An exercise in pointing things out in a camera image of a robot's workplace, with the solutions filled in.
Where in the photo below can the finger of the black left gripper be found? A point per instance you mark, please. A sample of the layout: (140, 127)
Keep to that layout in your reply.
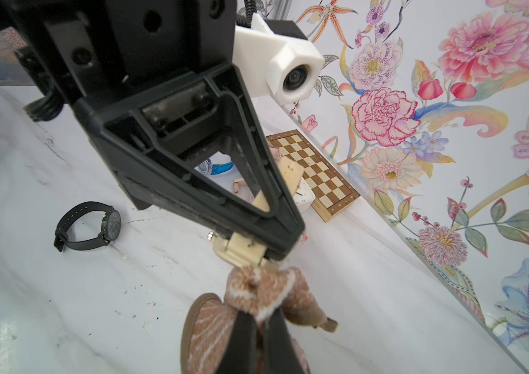
(173, 98)
(154, 163)

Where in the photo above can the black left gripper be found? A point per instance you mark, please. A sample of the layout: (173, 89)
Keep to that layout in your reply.
(77, 49)

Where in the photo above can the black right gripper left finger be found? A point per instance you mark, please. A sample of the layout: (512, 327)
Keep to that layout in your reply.
(240, 356)

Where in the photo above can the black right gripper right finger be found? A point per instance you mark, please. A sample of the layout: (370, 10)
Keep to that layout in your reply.
(279, 354)

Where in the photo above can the blue translucent wristwatch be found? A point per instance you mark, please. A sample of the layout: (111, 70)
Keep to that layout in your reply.
(208, 167)

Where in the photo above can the brown striped cloth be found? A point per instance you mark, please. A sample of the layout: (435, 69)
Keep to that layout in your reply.
(255, 291)

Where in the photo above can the black band wristwatch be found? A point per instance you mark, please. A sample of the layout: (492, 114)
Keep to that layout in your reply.
(87, 226)

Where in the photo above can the pink toy music box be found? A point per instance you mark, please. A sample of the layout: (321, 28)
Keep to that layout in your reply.
(241, 189)

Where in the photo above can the white square alarm clock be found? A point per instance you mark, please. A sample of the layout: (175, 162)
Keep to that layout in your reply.
(304, 197)

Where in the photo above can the wooden chessboard box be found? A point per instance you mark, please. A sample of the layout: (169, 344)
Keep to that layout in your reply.
(332, 192)

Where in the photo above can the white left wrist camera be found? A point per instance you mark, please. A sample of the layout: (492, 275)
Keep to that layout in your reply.
(275, 59)

